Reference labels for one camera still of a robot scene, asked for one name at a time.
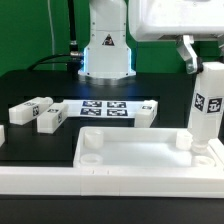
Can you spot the white U-shaped obstacle fence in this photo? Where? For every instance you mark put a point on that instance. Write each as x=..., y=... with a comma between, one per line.
x=117, y=181

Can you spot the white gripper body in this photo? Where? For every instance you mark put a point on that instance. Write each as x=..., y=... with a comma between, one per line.
x=150, y=20

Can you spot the white desk top panel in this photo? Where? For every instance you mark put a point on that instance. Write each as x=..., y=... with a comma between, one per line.
x=139, y=148

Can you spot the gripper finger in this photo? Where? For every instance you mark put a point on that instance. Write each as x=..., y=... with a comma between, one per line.
x=184, y=46

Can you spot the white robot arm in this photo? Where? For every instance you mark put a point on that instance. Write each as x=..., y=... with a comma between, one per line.
x=107, y=56

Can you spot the sheet with four tags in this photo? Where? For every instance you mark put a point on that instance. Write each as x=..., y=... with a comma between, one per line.
x=102, y=108

